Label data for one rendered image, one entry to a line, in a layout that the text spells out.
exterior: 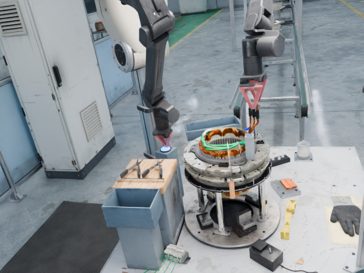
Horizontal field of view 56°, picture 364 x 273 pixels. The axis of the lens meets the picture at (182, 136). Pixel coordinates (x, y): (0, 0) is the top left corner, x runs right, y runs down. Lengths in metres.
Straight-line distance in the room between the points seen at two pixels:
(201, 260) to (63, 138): 2.39
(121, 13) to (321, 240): 1.13
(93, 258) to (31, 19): 1.93
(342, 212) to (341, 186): 0.21
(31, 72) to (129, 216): 2.37
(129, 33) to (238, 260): 0.96
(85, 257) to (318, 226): 1.71
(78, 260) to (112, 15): 1.77
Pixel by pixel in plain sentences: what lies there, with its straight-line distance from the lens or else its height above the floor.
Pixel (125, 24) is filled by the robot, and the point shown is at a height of 1.56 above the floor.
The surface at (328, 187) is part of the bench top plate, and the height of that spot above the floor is 0.78.
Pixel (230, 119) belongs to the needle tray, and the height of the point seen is 1.05.
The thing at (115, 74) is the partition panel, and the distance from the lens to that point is 5.33.
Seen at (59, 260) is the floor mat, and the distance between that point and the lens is 2.71.
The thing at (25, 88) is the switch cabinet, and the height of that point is 0.97.
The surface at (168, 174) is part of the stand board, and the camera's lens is 1.24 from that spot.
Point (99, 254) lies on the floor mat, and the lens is 2.61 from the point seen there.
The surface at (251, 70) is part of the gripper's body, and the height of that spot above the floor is 1.42.
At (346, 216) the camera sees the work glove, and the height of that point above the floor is 0.80.
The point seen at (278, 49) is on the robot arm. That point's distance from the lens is 1.03.
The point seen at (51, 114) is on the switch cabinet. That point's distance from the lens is 3.37.
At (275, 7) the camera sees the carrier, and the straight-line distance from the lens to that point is 6.02.
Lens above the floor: 1.70
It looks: 25 degrees down
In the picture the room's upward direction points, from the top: 8 degrees counter-clockwise
